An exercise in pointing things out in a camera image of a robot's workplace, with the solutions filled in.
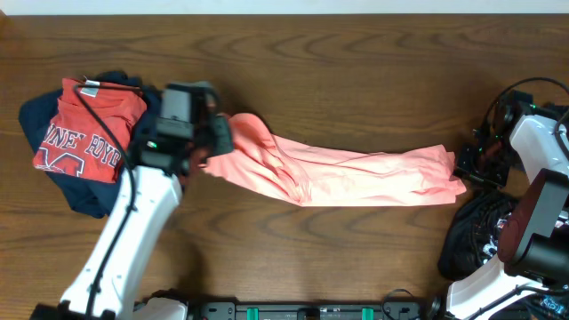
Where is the black printed t-shirt pile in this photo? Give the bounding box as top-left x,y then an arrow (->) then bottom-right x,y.
437,188 -> 569,320

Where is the salmon pink shirt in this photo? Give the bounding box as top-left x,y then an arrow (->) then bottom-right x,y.
204,113 -> 466,207

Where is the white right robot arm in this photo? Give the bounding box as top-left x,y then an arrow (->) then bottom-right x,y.
424,92 -> 568,319

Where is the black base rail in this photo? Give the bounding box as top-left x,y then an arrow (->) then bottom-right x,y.
132,288 -> 445,320

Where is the red folded printed t-shirt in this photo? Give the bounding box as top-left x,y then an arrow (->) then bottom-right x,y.
33,78 -> 147,183

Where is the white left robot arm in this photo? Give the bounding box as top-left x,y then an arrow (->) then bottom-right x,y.
30,82 -> 234,320

